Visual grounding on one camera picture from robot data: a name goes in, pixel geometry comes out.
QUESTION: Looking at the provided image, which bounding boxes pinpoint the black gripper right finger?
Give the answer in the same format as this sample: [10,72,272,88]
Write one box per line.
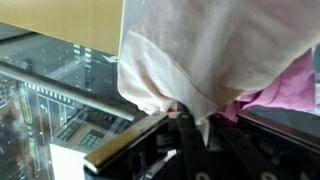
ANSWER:
[221,128,280,180]

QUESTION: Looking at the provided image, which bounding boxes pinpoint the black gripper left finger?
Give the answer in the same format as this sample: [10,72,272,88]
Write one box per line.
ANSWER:
[177,113,213,180]

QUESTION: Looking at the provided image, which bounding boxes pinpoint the magenta pink garment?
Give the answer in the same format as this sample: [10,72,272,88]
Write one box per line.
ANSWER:
[219,50,315,122]

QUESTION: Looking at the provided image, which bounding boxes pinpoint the peach pink garment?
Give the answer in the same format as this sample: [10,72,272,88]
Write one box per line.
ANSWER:
[117,0,320,126]

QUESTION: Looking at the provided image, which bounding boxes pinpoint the metal window handrail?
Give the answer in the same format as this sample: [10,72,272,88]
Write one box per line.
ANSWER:
[0,62,135,120]

